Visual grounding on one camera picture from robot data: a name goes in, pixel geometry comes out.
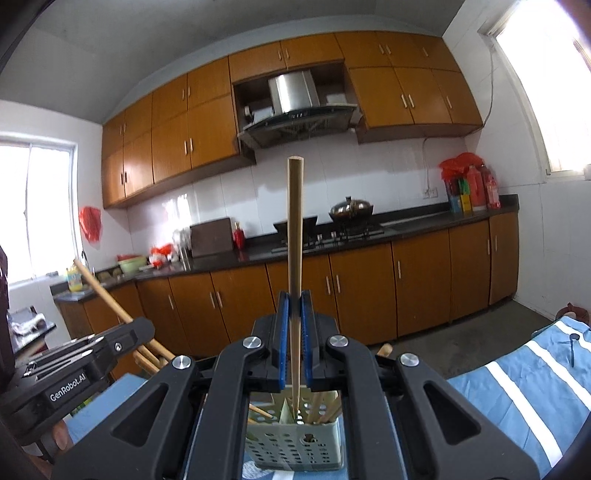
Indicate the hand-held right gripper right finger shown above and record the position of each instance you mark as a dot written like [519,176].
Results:
[307,350]

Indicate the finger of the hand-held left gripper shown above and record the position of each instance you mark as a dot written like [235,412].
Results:
[134,337]

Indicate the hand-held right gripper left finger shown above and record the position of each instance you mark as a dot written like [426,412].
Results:
[282,350]

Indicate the green perforated utensil holder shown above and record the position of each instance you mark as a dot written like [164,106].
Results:
[295,445]

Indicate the person's left hand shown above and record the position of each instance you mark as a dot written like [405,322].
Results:
[61,434]

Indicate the green plastic basin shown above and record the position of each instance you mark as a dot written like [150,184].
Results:
[131,265]

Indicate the yellow dish soap bottle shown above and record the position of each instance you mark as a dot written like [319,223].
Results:
[74,279]

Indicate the red and white plastic bag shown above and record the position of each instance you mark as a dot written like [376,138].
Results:
[162,254]

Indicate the brown lower kitchen cabinets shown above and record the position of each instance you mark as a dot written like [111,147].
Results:
[369,286]

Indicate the black gas stove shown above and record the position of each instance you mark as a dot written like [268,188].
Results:
[332,237]

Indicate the small red container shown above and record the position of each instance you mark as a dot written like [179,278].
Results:
[238,237]

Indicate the brown wooden box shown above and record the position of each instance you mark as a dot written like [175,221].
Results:
[211,237]

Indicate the black open wok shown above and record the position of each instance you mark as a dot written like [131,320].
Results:
[295,224]

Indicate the black wok with lid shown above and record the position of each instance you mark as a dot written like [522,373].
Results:
[351,208]

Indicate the window above sink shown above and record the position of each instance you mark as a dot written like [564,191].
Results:
[32,207]

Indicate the black kitchen countertop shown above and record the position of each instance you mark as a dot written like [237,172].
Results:
[415,221]

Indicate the blue white striped tablecloth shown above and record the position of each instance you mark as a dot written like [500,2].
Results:
[531,392]

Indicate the red bag with bottles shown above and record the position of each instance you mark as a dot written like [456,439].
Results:
[468,182]

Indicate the steel range hood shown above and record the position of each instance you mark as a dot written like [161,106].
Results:
[295,110]

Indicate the bright side window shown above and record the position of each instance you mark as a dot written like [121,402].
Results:
[545,83]

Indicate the red plastic bag on wall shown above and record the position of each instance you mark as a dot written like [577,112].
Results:
[90,224]

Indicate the white wall socket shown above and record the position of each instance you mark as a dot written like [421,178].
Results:
[430,192]

